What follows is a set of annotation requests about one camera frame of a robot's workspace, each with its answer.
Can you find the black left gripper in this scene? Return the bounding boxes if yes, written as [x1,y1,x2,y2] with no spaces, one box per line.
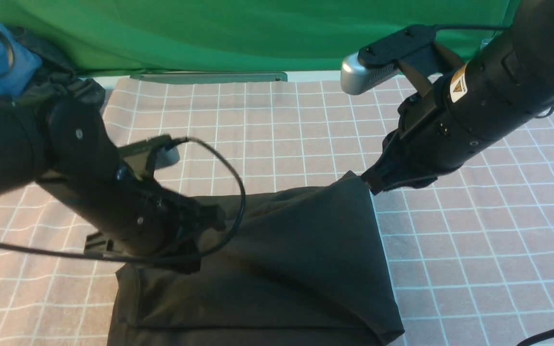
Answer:
[37,175,226,258]

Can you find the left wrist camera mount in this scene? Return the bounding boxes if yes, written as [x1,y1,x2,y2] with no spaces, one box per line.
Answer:
[117,135,187,180]

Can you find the dark gray crumpled garment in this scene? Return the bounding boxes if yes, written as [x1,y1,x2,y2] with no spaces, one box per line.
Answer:
[7,26,106,111]

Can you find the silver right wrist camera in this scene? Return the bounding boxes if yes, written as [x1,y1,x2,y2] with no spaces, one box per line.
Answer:
[340,24,465,97]

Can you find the gray-green flat bar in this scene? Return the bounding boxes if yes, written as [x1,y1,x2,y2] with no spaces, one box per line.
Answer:
[130,72,288,85]

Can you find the clear binder clip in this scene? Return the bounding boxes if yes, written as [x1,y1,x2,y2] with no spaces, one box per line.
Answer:
[479,37,494,51]

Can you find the pink checkered tablecloth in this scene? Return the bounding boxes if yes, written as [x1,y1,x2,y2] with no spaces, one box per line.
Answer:
[0,72,554,346]

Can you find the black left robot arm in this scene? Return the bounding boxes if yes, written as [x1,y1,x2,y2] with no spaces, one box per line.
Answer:
[0,97,225,258]

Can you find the green backdrop cloth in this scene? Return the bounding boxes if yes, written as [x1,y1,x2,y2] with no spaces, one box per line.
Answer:
[0,0,518,76]

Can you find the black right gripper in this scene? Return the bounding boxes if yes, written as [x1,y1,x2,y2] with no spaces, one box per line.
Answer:
[361,93,482,196]

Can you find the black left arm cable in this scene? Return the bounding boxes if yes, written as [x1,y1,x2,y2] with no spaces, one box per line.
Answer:
[0,24,247,264]

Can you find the dark gray long-sleeve top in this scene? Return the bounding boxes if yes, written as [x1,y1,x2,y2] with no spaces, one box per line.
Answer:
[106,172,404,346]

